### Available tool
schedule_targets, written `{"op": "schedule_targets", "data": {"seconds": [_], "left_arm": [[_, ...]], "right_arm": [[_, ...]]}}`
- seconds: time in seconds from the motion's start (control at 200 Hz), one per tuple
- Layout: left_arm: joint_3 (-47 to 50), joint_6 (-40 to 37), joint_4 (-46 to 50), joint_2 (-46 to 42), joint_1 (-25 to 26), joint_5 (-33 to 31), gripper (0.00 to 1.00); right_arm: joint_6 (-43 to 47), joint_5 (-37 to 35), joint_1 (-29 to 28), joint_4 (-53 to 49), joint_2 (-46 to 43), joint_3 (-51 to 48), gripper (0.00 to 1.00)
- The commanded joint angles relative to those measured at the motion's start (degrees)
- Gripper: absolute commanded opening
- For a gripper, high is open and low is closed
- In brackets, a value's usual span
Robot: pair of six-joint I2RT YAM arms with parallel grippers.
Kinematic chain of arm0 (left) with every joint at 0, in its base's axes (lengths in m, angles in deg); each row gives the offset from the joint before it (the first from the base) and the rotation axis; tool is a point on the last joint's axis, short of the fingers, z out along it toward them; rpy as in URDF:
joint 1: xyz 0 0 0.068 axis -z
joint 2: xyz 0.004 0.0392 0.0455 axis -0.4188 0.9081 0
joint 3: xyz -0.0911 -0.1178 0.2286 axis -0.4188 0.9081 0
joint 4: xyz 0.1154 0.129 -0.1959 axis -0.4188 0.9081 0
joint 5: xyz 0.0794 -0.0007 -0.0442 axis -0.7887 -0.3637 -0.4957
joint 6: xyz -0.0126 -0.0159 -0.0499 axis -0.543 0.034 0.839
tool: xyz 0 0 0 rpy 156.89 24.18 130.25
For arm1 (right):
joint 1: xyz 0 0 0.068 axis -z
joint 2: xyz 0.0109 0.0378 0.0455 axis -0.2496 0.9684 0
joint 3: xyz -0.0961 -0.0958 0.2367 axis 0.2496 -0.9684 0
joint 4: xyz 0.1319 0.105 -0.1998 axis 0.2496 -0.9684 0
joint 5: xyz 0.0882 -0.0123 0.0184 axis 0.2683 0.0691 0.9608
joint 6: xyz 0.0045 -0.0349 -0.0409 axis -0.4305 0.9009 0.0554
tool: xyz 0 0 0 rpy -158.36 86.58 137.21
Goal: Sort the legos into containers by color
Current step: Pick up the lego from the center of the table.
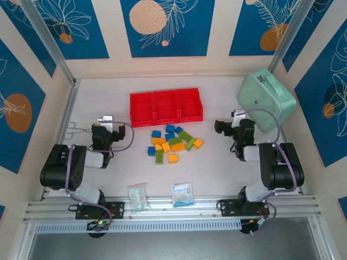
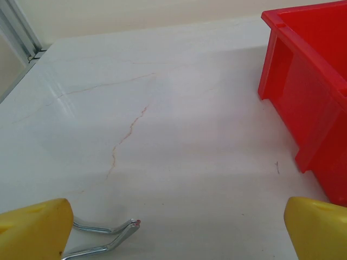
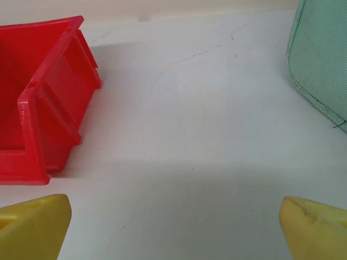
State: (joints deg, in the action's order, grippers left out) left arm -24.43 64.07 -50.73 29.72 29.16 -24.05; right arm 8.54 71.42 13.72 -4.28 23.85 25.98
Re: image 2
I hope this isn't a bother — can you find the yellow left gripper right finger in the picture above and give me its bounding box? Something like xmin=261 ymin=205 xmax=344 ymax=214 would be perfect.
xmin=284 ymin=197 xmax=347 ymax=260

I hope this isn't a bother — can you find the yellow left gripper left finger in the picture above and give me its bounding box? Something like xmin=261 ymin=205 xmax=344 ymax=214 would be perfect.
xmin=0 ymin=198 xmax=74 ymax=260

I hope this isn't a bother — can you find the red plastic bin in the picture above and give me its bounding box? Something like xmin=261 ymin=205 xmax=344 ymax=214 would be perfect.
xmin=257 ymin=0 xmax=347 ymax=208

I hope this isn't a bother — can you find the chrome wire hook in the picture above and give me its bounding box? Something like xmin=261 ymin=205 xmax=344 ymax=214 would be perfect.
xmin=61 ymin=218 xmax=142 ymax=260

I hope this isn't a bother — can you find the aluminium frame post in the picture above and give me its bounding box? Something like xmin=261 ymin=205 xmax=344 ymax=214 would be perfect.
xmin=0 ymin=0 xmax=42 ymax=59

